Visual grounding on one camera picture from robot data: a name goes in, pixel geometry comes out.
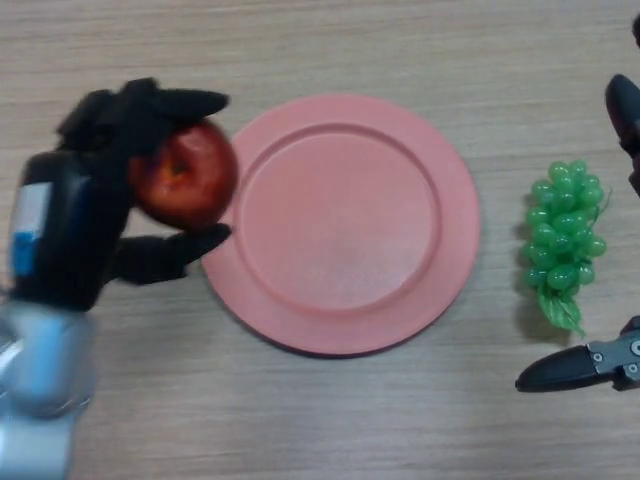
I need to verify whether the green grape bunch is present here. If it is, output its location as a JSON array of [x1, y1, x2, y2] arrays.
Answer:
[[522, 159, 608, 337]]

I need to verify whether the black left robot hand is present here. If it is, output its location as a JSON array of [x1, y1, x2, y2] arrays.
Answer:
[[9, 77, 232, 315]]

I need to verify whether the red apple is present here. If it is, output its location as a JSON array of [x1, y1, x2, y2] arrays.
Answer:
[[129, 123, 239, 232]]

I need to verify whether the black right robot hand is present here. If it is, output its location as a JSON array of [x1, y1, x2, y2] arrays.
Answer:
[[515, 0, 640, 394]]

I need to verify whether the pink round plate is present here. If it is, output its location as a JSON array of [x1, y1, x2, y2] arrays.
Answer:
[[200, 94, 482, 357]]

